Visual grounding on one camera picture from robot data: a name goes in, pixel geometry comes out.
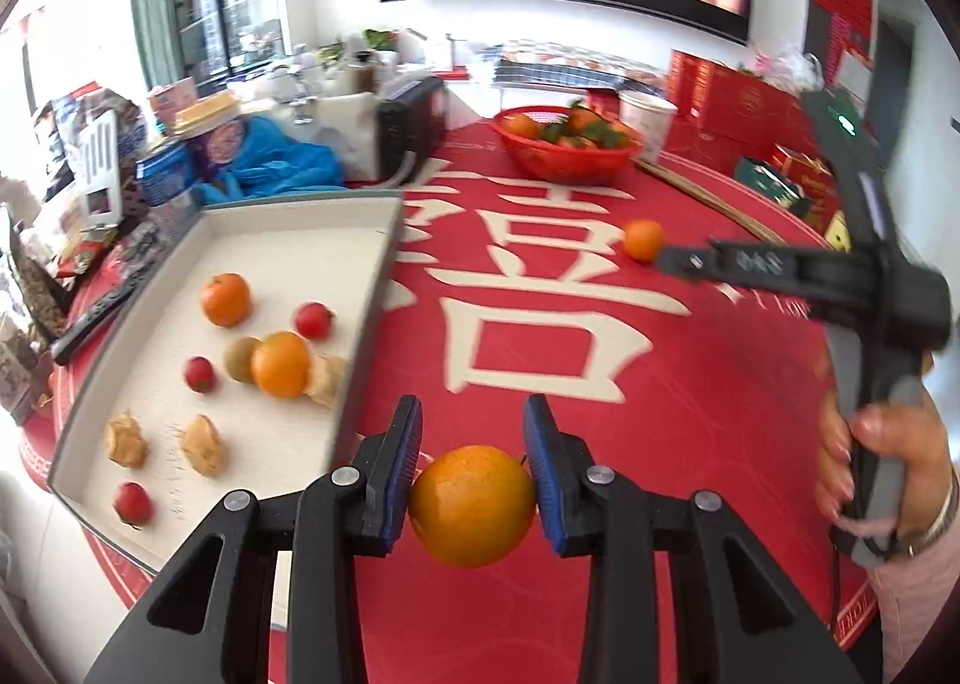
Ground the grey white gift tray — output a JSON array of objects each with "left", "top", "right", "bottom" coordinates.
[{"left": 45, "top": 188, "right": 407, "bottom": 577}]

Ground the red cherry tomato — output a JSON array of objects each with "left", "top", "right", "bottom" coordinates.
[
  {"left": 184, "top": 356, "right": 217, "bottom": 395},
  {"left": 112, "top": 481, "right": 153, "bottom": 528},
  {"left": 293, "top": 302, "right": 335, "bottom": 341}
]

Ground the dark green milk bag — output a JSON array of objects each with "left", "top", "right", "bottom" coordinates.
[{"left": 734, "top": 157, "right": 812, "bottom": 219}]

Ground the white floral paper cup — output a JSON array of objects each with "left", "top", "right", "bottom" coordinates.
[{"left": 619, "top": 91, "right": 677, "bottom": 163}]

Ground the blue plastic bag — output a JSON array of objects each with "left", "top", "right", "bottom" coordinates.
[{"left": 190, "top": 115, "right": 345, "bottom": 206}]

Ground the large orange tangerine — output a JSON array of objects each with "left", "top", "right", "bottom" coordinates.
[{"left": 200, "top": 273, "right": 252, "bottom": 328}]

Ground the milk tea cup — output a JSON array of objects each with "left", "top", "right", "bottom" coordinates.
[{"left": 172, "top": 91, "right": 245, "bottom": 164}]

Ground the black portable radio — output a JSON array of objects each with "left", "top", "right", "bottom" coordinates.
[{"left": 376, "top": 74, "right": 449, "bottom": 187}]

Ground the green potted plant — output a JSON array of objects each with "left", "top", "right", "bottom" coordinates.
[{"left": 364, "top": 29, "right": 398, "bottom": 52}]

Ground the white cheese-shaped box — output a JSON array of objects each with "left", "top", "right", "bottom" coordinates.
[{"left": 280, "top": 92, "right": 386, "bottom": 184}]

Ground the red gift box stacked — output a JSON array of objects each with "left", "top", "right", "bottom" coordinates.
[{"left": 664, "top": 50, "right": 789, "bottom": 175}]

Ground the brown-green longan fruit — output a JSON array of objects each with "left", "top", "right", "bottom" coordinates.
[{"left": 223, "top": 336, "right": 260, "bottom": 385}]

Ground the yellow-orange round orange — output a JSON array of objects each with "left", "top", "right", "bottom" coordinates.
[{"left": 409, "top": 445, "right": 535, "bottom": 569}]

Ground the red plastic fruit basket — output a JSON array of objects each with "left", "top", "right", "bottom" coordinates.
[{"left": 490, "top": 102, "right": 643, "bottom": 187}]

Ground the red sweet apple box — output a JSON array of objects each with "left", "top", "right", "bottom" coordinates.
[{"left": 773, "top": 146, "right": 839, "bottom": 232}]

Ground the yellow carton box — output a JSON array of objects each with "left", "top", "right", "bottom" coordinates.
[{"left": 823, "top": 209, "right": 851, "bottom": 252}]

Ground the blue tissue pack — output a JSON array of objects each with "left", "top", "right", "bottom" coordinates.
[{"left": 137, "top": 140, "right": 199, "bottom": 208}]

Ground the small orange tangerine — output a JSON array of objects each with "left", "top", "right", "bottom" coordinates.
[{"left": 622, "top": 219, "right": 665, "bottom": 265}]

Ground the red round table mat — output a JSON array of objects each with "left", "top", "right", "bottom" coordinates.
[{"left": 21, "top": 120, "right": 879, "bottom": 684}]

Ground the person right hand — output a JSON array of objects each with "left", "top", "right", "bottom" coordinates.
[{"left": 814, "top": 383, "right": 955, "bottom": 551}]

